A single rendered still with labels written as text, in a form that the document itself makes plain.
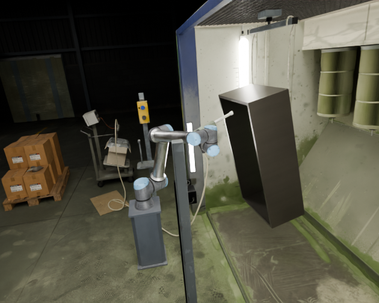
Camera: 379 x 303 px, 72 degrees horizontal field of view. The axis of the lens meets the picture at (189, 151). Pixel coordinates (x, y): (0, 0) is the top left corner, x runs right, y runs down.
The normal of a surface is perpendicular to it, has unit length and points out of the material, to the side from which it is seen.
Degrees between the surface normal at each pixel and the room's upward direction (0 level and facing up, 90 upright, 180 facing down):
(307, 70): 90
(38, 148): 90
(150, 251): 90
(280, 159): 90
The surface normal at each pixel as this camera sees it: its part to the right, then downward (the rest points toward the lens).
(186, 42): 0.18, 0.31
